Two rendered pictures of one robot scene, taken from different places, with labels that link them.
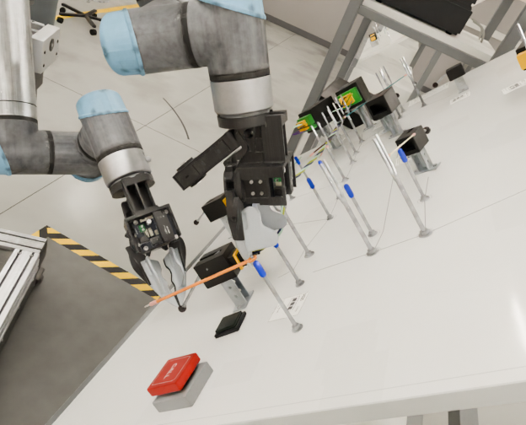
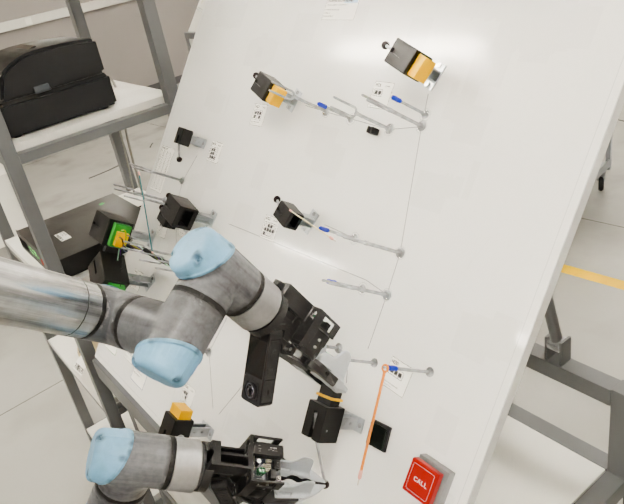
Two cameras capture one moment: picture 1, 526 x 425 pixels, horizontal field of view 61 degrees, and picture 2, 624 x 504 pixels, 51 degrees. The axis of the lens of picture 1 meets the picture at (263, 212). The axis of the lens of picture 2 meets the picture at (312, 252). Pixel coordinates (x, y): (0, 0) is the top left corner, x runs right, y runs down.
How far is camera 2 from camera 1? 0.60 m
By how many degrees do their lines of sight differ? 35
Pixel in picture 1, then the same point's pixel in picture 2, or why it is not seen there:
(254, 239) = (339, 371)
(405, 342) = (497, 299)
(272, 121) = (289, 292)
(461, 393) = (550, 283)
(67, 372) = not seen: outside the picture
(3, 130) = not seen: outside the picture
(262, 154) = (298, 318)
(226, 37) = (237, 277)
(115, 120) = (142, 441)
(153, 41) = (202, 332)
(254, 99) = (275, 292)
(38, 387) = not seen: outside the picture
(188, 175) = (268, 390)
